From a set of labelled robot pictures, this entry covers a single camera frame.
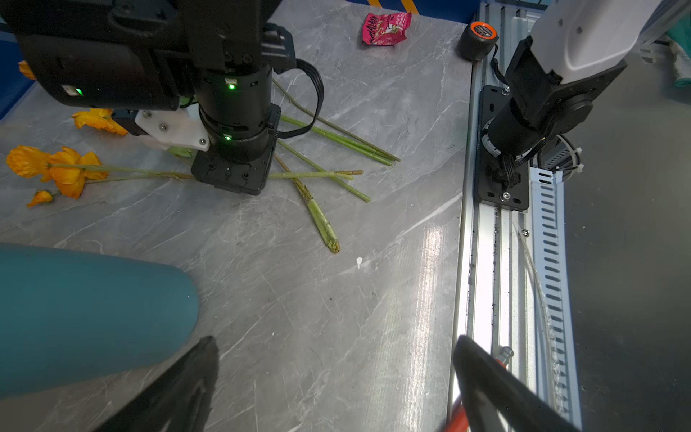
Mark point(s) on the yellow ranunculus flower stem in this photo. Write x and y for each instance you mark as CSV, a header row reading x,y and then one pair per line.
x,y
71,172

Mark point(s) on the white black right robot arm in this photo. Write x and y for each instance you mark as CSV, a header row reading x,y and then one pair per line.
x,y
148,55

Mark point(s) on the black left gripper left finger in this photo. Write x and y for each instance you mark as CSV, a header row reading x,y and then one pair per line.
x,y
179,400

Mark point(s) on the small orange bud stem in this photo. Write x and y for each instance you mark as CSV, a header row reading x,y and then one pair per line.
x,y
101,119

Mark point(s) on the pink candy wrapper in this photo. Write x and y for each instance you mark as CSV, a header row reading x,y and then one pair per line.
x,y
385,30

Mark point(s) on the white rose flower stem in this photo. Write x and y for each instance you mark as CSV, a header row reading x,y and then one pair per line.
x,y
355,138

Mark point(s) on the red handled hex key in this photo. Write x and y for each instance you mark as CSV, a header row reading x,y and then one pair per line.
x,y
459,420

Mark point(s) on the orange black tape measure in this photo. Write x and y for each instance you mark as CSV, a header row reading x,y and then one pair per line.
x,y
477,41

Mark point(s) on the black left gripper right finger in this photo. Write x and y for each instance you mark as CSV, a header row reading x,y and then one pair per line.
x,y
494,399

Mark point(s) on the orange yellow rose stem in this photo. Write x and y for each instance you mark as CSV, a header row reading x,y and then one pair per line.
x,y
325,132

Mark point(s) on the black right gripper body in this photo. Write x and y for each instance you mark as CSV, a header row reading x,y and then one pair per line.
x,y
210,168

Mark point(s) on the teal ceramic vase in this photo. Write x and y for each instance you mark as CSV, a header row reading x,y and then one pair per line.
x,y
69,316

